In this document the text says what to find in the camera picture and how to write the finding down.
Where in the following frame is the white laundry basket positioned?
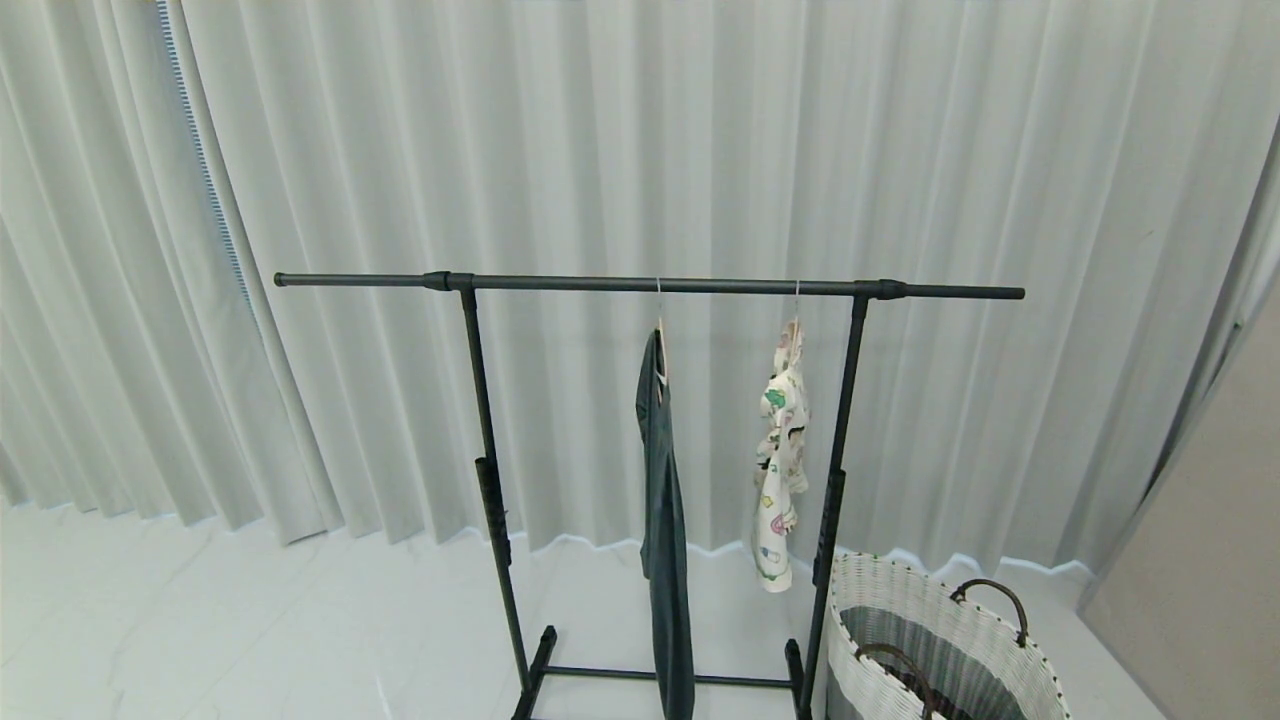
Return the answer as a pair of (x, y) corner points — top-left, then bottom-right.
(825, 553), (1073, 720)

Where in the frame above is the cream printed garment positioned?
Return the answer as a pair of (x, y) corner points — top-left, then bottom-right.
(752, 318), (811, 593)

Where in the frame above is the dark grey long-sleeved shirt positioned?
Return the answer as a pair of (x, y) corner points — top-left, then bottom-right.
(635, 328), (696, 720)

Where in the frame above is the black clothes rack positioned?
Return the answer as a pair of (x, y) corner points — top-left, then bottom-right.
(274, 270), (1026, 720)

